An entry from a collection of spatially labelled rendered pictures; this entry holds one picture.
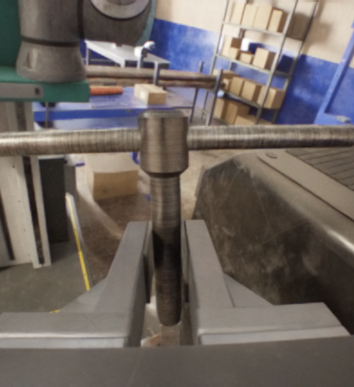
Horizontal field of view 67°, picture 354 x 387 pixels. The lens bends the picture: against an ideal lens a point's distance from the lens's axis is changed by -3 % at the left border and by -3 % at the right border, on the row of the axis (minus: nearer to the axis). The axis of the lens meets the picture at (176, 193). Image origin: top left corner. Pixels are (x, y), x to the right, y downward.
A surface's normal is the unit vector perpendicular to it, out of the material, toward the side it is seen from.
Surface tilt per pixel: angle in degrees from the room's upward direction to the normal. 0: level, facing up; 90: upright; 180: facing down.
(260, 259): 90
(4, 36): 90
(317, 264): 90
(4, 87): 90
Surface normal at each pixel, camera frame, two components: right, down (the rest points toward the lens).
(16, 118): 0.41, 0.56
